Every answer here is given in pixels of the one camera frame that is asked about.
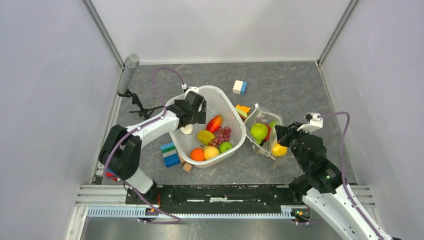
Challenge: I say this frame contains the blue green stacked blocks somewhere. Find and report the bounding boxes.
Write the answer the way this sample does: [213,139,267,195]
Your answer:
[160,142,181,168]

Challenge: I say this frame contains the white plastic basket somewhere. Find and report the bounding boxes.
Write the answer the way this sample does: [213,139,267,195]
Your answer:
[169,85,246,169]

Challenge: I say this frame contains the red grape bunch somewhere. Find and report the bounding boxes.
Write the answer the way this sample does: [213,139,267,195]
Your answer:
[208,126,232,148]

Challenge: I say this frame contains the red orange mango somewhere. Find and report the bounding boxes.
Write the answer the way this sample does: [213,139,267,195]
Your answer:
[205,114,223,134]

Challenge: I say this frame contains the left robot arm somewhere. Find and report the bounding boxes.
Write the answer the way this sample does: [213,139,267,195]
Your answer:
[98,90,207,204]

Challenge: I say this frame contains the small wooden cube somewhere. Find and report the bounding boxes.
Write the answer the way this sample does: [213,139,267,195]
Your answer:
[182,163,193,173]

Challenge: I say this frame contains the red apple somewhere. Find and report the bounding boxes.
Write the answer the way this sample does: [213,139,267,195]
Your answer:
[262,124,272,142]

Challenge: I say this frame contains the orange green block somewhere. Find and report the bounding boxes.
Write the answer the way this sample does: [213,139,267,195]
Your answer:
[235,104,251,122]

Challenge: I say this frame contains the aluminium rail frame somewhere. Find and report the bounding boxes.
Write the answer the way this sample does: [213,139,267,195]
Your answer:
[68,184,375,225]

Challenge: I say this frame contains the yellow starfruit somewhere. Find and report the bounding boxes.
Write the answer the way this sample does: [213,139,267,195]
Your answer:
[196,130,215,146]

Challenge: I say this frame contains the green pear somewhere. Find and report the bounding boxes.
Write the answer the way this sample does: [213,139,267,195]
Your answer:
[268,121,277,129]

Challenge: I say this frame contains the white and blue block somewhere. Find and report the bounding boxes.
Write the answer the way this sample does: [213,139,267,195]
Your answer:
[232,80,247,95]

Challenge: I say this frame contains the green apple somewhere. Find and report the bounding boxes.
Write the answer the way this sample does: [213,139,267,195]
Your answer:
[250,122,268,144]

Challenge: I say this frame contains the yellow bumpy lemon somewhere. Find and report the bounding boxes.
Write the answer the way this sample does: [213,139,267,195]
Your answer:
[203,145,220,161]

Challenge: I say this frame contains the black microphone tripod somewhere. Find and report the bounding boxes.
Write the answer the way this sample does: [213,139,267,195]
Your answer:
[117,89,163,120]

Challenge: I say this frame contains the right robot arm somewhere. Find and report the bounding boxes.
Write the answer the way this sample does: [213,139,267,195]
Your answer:
[274,122,393,240]

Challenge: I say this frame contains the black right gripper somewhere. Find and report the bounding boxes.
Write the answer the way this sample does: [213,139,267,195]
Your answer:
[274,121,309,170]

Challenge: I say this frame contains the clear dotted zip bag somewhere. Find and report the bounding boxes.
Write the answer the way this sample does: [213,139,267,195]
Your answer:
[244,103,288,160]

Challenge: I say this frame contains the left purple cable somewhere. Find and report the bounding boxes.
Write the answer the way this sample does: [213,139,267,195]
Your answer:
[102,67,188,225]

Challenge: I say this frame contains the orange fruit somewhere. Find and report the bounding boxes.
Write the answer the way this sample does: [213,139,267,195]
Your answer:
[190,147,205,162]

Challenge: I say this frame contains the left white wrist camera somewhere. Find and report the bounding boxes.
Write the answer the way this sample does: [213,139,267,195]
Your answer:
[181,83,199,95]

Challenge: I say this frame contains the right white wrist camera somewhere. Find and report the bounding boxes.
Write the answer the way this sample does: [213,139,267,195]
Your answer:
[297,112,323,134]

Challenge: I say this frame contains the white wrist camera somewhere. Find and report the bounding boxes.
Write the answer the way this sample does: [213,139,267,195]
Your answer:
[181,83,199,95]
[297,112,323,134]

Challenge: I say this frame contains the red blue block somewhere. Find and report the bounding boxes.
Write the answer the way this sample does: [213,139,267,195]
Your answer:
[106,169,118,182]

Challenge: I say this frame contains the yellow apple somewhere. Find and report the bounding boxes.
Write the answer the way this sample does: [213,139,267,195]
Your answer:
[271,142,288,157]

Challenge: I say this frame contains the white garlic clove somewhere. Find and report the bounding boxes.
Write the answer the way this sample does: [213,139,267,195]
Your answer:
[180,124,194,135]

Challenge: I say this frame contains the grey microphone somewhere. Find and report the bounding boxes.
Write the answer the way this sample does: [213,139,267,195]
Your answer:
[117,53,140,96]

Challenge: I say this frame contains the small green lime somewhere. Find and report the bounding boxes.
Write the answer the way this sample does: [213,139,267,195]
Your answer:
[218,141,233,154]

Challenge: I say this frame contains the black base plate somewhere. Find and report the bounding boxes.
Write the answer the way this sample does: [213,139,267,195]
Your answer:
[144,184,303,214]

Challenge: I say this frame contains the tan wooden block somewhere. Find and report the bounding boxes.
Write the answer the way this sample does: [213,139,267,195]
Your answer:
[178,154,186,164]

